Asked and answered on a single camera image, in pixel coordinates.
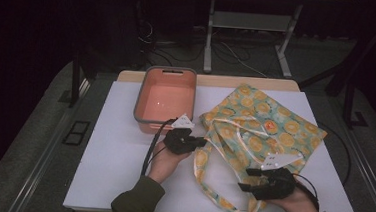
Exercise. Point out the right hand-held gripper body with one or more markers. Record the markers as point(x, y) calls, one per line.
point(279, 186)

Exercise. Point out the orange slice print tote bag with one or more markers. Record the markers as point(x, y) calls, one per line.
point(257, 134)

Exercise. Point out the orange plastic basket grey rim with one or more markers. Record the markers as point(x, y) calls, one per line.
point(163, 101)

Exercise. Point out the aluminium floor rail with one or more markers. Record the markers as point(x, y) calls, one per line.
point(43, 156)
point(368, 168)

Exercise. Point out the white foam board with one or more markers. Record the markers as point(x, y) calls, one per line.
point(112, 154)

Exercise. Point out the person's right hand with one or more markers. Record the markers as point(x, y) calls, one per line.
point(299, 205)

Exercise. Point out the black stand leg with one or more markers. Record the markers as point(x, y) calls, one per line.
point(75, 78)

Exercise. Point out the black angled stand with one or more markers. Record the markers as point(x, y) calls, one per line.
point(349, 84)

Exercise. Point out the grey metal stand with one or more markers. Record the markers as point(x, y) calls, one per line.
point(248, 20)

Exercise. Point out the black floor socket frame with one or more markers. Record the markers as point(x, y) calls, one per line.
point(76, 132)

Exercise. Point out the person's left hand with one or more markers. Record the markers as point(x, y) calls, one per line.
point(165, 163)

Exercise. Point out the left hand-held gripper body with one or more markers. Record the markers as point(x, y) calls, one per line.
point(177, 141)

